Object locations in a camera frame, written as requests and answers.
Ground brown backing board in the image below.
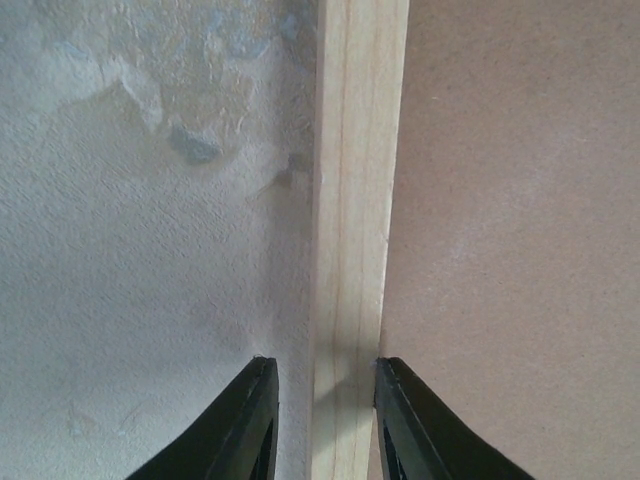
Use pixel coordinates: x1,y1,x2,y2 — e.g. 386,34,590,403
383,1,639,479

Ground light wooden picture frame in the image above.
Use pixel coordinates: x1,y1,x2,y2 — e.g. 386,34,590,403
307,1,409,479

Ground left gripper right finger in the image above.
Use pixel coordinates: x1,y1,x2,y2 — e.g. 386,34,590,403
374,357,531,480

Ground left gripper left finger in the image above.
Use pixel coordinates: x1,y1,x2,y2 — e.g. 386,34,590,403
129,356,279,480

